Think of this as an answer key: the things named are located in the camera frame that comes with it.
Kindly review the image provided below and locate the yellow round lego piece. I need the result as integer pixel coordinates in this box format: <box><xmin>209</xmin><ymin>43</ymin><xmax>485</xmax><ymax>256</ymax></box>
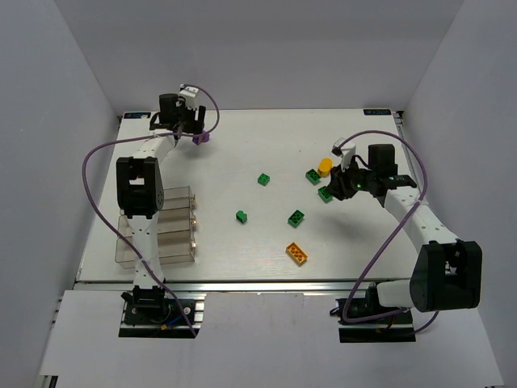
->
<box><xmin>317</xmin><ymin>158</ymin><xmax>334</xmax><ymax>178</ymax></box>

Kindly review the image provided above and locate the purple lego brick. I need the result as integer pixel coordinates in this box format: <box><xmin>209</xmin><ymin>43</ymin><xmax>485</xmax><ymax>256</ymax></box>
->
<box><xmin>192</xmin><ymin>131</ymin><xmax>210</xmax><ymax>146</ymax></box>

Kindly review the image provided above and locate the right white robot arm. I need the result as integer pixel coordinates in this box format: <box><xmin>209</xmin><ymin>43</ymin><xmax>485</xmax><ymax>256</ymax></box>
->
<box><xmin>326</xmin><ymin>143</ymin><xmax>482</xmax><ymax>322</ymax></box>

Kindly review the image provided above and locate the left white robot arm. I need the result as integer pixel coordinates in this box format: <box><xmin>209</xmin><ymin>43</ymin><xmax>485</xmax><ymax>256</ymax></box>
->
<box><xmin>116</xmin><ymin>86</ymin><xmax>210</xmax><ymax>291</ymax></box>

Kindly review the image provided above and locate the green lego brick right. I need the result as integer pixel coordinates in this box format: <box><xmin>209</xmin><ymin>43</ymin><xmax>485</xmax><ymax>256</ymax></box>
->
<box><xmin>317</xmin><ymin>186</ymin><xmax>334</xmax><ymax>203</ymax></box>

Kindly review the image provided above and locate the green lego brick beside yellow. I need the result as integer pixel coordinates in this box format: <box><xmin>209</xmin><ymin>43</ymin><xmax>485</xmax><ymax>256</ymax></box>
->
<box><xmin>305</xmin><ymin>169</ymin><xmax>321</xmax><ymax>185</ymax></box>

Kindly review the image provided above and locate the left blue corner label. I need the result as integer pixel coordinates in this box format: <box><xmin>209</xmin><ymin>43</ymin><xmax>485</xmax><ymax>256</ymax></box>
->
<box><xmin>123</xmin><ymin>112</ymin><xmax>151</xmax><ymax>120</ymax></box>

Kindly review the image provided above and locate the blue corner label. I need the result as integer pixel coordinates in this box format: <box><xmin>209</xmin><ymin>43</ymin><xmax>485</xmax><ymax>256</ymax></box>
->
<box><xmin>363</xmin><ymin>108</ymin><xmax>392</xmax><ymax>116</ymax></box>
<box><xmin>123</xmin><ymin>112</ymin><xmax>151</xmax><ymax>120</ymax></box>

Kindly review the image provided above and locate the green lego brick lower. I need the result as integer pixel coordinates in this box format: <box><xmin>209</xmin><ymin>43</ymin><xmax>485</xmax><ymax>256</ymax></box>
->
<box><xmin>287</xmin><ymin>209</ymin><xmax>305</xmax><ymax>228</ymax></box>

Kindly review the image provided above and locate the right blue corner label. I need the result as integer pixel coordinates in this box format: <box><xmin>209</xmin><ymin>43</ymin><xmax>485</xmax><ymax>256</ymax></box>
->
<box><xmin>363</xmin><ymin>108</ymin><xmax>392</xmax><ymax>116</ymax></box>

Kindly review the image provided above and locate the green lego brick centre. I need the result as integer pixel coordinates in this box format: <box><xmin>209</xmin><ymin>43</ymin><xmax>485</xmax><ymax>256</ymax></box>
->
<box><xmin>257</xmin><ymin>173</ymin><xmax>271</xmax><ymax>186</ymax></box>

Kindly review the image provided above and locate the orange flat lego brick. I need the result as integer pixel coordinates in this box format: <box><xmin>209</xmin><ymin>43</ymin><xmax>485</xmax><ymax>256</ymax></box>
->
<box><xmin>285</xmin><ymin>242</ymin><xmax>308</xmax><ymax>266</ymax></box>

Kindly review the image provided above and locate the clear container far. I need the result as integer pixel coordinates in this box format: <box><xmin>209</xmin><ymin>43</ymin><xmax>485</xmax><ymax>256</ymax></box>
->
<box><xmin>162</xmin><ymin>186</ymin><xmax>197</xmax><ymax>211</ymax></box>

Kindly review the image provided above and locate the small green lego piece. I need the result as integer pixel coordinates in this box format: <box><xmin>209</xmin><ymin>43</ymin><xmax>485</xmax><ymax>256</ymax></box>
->
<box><xmin>236</xmin><ymin>210</ymin><xmax>248</xmax><ymax>224</ymax></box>

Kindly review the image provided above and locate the clear container near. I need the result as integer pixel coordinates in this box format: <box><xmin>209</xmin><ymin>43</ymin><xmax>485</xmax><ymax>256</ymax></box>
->
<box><xmin>115</xmin><ymin>230</ymin><xmax>196</xmax><ymax>269</ymax></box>

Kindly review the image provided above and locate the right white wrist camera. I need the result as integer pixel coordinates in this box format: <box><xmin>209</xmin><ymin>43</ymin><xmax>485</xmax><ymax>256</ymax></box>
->
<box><xmin>331</xmin><ymin>138</ymin><xmax>356</xmax><ymax>171</ymax></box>

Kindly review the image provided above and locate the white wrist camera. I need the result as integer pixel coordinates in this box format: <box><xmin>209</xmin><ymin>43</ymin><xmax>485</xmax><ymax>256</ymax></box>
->
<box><xmin>331</xmin><ymin>138</ymin><xmax>356</xmax><ymax>171</ymax></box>
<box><xmin>179</xmin><ymin>84</ymin><xmax>200</xmax><ymax>111</ymax></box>

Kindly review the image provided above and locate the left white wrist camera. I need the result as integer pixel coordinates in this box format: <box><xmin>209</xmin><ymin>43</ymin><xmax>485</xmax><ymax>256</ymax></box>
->
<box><xmin>179</xmin><ymin>84</ymin><xmax>200</xmax><ymax>111</ymax></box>

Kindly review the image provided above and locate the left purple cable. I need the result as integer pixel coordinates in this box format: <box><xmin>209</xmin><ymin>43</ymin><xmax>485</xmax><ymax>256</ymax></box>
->
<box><xmin>81</xmin><ymin>83</ymin><xmax>221</xmax><ymax>339</ymax></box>

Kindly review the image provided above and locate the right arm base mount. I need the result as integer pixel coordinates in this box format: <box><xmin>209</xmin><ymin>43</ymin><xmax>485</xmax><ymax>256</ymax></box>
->
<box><xmin>329</xmin><ymin>284</ymin><xmax>416</xmax><ymax>344</ymax></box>

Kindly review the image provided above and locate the aluminium table front rail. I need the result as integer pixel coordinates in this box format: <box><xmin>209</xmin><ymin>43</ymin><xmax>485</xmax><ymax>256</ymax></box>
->
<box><xmin>74</xmin><ymin>278</ymin><xmax>413</xmax><ymax>295</ymax></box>

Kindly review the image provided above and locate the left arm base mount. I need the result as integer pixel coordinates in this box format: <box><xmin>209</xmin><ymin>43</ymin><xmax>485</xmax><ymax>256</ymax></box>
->
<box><xmin>118</xmin><ymin>286</ymin><xmax>203</xmax><ymax>340</ymax></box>

